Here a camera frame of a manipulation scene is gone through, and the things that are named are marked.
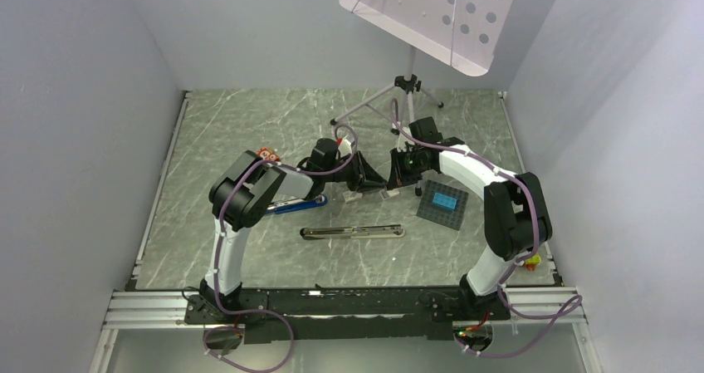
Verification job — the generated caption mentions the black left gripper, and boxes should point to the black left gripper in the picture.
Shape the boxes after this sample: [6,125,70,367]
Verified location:
[324,151,389,194]

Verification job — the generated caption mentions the staple box tray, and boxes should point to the staple box tray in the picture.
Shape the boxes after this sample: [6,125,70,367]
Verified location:
[379,189,399,199]

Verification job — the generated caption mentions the white staple box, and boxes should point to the white staple box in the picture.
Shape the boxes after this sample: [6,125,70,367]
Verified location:
[343,191,364,204]

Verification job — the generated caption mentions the black silver stapler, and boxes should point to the black silver stapler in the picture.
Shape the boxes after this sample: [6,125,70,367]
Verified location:
[300,224,406,241]

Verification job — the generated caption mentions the blue black stapler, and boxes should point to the blue black stapler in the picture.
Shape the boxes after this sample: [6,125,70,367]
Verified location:
[266,194,328,214]

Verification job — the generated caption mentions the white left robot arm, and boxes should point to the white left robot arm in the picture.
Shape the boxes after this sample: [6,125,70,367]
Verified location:
[198,138,387,323]

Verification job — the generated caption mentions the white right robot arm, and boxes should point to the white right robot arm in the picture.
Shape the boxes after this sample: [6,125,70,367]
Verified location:
[388,117,552,319]

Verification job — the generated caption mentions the blue lego brick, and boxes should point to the blue lego brick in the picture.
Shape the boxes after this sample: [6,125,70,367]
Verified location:
[432,192,458,211]

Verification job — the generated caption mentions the dark grey lego baseplate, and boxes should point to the dark grey lego baseplate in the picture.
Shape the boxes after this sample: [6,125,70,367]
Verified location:
[416,180,469,231]

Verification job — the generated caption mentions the red cartoon eraser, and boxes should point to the red cartoon eraser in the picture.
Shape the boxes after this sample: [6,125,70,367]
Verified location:
[257,147,280,162]

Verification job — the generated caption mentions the colourful lego toy car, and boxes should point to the colourful lego toy car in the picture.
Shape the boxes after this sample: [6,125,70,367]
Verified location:
[523,253,542,272]

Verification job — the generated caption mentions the white perforated music stand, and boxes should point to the white perforated music stand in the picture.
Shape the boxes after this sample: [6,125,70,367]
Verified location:
[330,0,514,150]

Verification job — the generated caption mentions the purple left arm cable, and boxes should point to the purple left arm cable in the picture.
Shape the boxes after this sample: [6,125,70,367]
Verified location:
[203,124,359,373]

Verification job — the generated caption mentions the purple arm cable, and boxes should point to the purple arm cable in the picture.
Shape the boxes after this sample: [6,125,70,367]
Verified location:
[203,124,359,373]
[388,98,583,360]

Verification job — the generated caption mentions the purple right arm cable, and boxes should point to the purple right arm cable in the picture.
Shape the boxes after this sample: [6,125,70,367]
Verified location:
[388,98,583,360]

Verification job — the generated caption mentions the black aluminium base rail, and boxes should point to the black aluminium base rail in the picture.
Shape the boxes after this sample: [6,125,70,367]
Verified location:
[101,285,584,345]

